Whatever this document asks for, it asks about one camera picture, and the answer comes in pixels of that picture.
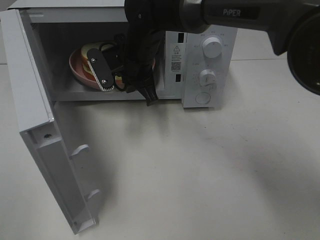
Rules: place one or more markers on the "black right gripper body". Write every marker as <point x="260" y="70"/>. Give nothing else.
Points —
<point x="138" y="55"/>

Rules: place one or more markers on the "toast sandwich with fillings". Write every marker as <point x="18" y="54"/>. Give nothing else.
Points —
<point x="111" y="53"/>

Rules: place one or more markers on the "pink round plate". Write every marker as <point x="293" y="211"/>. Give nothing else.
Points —
<point x="76" y="68"/>

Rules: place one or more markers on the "round white door button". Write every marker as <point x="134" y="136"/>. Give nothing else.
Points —
<point x="203" y="98"/>

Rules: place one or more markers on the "white microwave door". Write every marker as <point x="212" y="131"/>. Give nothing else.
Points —
<point x="38" y="124"/>

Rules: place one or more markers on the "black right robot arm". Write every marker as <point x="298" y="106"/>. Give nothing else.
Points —
<point x="293" y="27"/>

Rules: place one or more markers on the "white warning label sticker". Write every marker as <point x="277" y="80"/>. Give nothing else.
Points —
<point x="176" y="55"/>

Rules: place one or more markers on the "white microwave oven body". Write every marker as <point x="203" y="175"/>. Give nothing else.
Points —
<point x="66" y="25"/>

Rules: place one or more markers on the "lower white timer knob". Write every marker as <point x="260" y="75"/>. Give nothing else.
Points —
<point x="207" y="77"/>

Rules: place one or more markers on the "upper white power knob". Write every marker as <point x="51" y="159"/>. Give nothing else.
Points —
<point x="212" y="47"/>

